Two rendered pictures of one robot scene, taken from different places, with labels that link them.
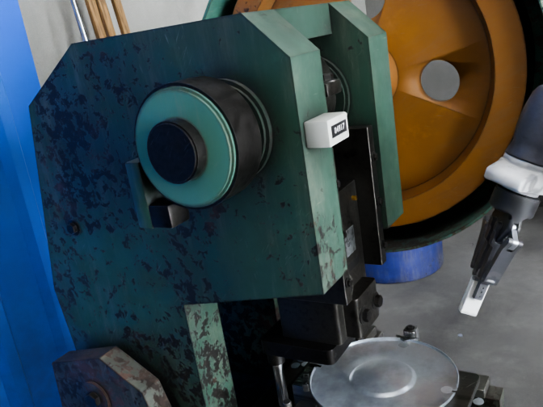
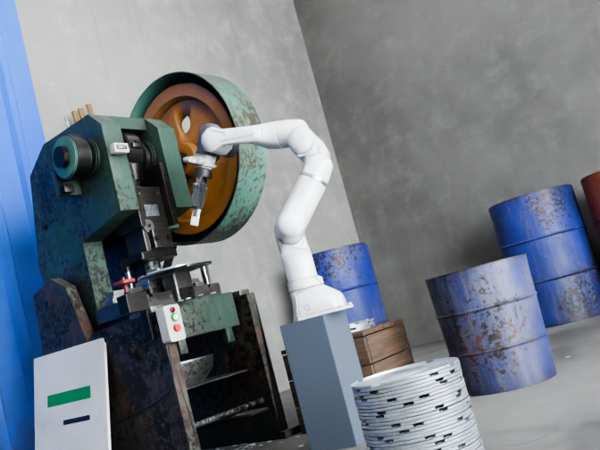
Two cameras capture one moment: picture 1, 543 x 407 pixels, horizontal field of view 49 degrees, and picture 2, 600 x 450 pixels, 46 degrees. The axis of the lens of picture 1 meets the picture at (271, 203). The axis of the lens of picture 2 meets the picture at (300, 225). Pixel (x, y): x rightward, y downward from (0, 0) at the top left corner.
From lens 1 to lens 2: 2.34 m
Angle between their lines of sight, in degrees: 25
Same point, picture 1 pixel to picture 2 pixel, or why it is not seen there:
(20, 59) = not seen: hidden behind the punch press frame
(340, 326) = (145, 242)
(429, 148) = (216, 185)
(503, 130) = (233, 163)
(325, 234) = (121, 188)
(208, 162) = (70, 158)
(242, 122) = (81, 143)
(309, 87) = (112, 136)
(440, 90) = (409, 243)
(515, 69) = not seen: hidden behind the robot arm
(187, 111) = (64, 142)
